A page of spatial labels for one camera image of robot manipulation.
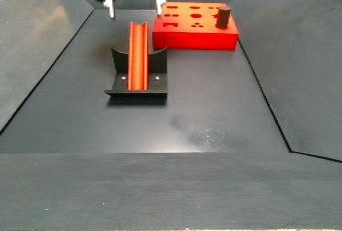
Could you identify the red arch bar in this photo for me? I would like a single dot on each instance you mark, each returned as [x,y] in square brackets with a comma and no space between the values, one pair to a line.
[138,57]

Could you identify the red foam shape board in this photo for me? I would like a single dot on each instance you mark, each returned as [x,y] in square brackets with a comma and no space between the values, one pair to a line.
[188,27]

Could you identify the brown hexagonal peg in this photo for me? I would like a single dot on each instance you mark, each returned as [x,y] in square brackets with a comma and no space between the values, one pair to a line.
[224,16]

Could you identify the black curved fixture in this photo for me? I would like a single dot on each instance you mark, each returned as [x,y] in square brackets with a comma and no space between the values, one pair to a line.
[157,88]

